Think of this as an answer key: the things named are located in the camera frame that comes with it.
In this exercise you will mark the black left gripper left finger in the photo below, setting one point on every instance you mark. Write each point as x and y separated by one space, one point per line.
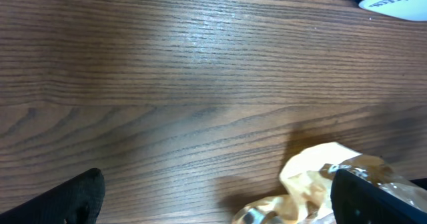
76 201

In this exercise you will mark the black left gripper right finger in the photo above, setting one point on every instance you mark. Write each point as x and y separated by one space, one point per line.
355 201

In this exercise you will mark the beige snack bag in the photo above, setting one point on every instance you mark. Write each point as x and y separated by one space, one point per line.
308 178

